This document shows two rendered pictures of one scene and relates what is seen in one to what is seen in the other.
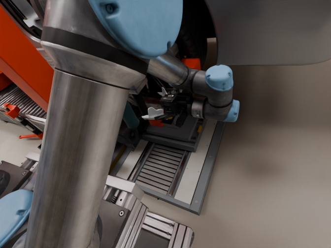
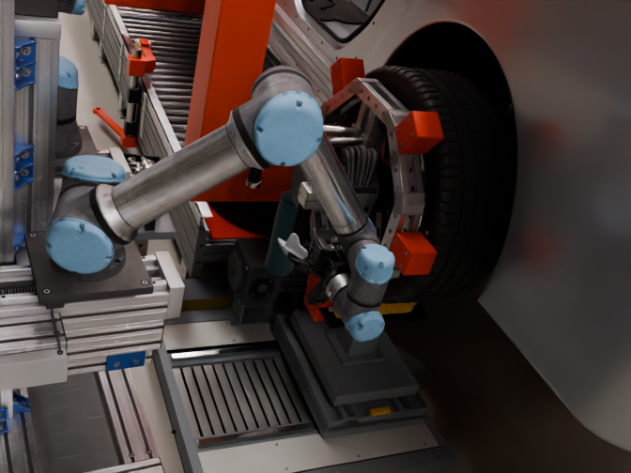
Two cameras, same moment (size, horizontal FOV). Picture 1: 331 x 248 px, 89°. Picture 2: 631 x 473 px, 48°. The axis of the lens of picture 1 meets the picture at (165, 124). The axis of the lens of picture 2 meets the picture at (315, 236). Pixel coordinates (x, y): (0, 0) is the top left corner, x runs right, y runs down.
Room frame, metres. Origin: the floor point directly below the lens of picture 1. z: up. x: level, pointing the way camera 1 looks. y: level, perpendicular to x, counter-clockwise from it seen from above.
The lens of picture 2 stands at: (-0.79, -0.46, 1.75)
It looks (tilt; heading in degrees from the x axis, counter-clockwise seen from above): 32 degrees down; 19
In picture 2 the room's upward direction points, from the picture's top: 16 degrees clockwise
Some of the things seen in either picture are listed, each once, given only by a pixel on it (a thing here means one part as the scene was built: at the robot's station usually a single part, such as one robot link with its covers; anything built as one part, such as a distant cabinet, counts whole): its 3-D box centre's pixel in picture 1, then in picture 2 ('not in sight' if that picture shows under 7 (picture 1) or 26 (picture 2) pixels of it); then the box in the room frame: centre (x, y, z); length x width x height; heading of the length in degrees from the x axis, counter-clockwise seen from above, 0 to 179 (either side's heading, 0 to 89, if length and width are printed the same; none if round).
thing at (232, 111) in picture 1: (220, 109); (359, 312); (0.39, -0.20, 0.85); 0.11 x 0.08 x 0.09; 49
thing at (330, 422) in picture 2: (174, 127); (346, 366); (1.03, -0.07, 0.13); 0.50 x 0.36 x 0.10; 49
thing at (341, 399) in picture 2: (170, 113); (361, 325); (1.03, -0.07, 0.32); 0.40 x 0.30 x 0.28; 49
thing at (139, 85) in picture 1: (136, 82); (319, 194); (0.64, 0.05, 0.93); 0.09 x 0.05 x 0.05; 139
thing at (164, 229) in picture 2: not in sight; (137, 200); (0.93, 0.78, 0.44); 0.43 x 0.17 x 0.03; 49
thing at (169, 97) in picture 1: (178, 104); (330, 265); (0.49, -0.07, 0.86); 0.12 x 0.08 x 0.09; 49
